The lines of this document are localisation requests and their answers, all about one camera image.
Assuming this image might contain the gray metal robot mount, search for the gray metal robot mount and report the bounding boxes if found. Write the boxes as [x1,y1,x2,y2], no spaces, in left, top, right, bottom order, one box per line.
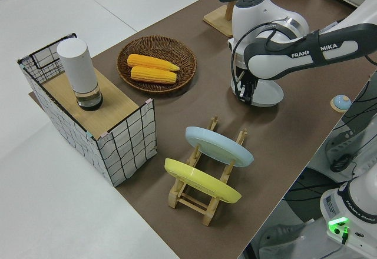
[243,123,377,259]

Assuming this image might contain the yellow plate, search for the yellow plate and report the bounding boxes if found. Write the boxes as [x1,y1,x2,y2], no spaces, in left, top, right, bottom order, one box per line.
[164,158,243,205]

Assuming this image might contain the blue call bell wooden base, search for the blue call bell wooden base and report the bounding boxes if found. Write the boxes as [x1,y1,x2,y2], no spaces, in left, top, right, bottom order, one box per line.
[330,94,352,114]

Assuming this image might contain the yellow corn cob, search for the yellow corn cob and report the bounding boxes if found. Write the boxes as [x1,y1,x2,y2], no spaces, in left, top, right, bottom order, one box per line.
[127,53,181,72]
[130,65,178,84]

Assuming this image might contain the brown table mat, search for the brown table mat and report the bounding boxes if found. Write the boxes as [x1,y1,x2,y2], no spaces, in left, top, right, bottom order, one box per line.
[28,0,377,259]

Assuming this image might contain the light blue plate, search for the light blue plate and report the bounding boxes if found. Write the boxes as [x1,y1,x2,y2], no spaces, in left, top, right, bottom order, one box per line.
[185,126,255,168]

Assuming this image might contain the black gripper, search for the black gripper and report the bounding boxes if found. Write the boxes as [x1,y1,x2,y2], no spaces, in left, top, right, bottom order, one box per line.
[236,71,260,105]

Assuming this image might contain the gray plate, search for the gray plate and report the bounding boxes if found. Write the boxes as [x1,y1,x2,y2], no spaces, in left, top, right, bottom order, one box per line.
[252,80,285,108]

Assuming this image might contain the wire grid box wooden shelf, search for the wire grid box wooden shelf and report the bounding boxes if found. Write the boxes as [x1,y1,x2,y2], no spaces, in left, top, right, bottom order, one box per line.
[17,32,157,188]

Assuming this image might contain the wooden mug tree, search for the wooden mug tree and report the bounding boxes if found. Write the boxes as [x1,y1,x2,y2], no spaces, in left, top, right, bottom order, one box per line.
[203,0,246,38]

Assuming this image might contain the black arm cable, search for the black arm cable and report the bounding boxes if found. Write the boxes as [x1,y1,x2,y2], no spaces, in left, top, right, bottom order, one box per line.
[230,20,322,97]

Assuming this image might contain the black base cables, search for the black base cables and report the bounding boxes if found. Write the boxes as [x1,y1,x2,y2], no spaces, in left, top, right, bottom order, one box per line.
[294,73,377,192]

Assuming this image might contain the wooden plate rack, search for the wooden plate rack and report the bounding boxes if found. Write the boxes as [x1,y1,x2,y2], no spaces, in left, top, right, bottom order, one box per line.
[167,115,249,227]

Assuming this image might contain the white cylindrical bottle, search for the white cylindrical bottle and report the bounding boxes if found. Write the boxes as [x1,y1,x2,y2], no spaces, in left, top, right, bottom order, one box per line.
[56,38,104,112]

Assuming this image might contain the brown wicker basket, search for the brown wicker basket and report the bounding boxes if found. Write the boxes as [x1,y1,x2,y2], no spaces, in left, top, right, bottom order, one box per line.
[117,35,198,96]

